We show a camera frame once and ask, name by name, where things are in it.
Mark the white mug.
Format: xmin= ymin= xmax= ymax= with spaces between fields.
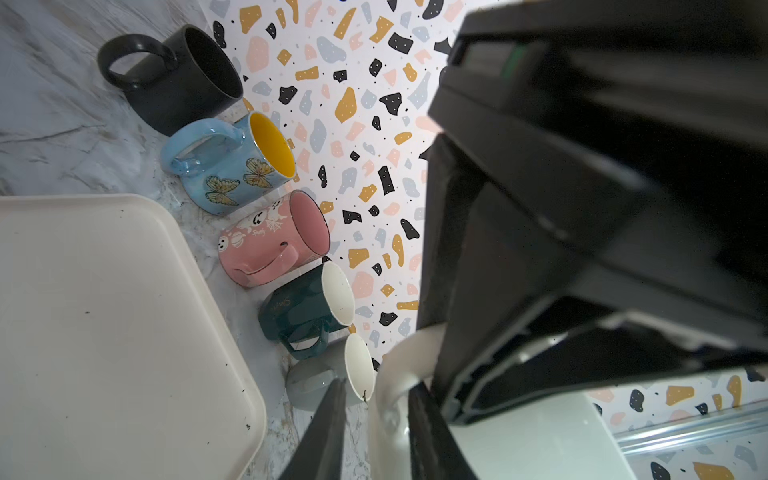
xmin=368 ymin=325 xmax=634 ymax=479

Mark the grey mug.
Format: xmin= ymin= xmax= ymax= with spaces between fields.
xmin=286 ymin=333 xmax=376 ymax=412

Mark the light blue mug yellow inside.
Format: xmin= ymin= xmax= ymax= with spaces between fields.
xmin=160 ymin=112 xmax=296 ymax=216

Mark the pink mug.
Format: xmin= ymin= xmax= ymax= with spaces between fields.
xmin=217 ymin=190 xmax=331 ymax=288

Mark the black mug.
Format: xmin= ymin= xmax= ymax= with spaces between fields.
xmin=97 ymin=24 xmax=243 ymax=137

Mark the beige tray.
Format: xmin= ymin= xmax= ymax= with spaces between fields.
xmin=1 ymin=194 xmax=267 ymax=479

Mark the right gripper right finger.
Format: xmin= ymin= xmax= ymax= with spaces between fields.
xmin=419 ymin=134 xmax=570 ymax=420

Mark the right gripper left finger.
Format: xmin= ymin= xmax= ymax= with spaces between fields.
xmin=279 ymin=379 xmax=346 ymax=480

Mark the dark green mug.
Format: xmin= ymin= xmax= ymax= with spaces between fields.
xmin=258 ymin=261 xmax=355 ymax=360

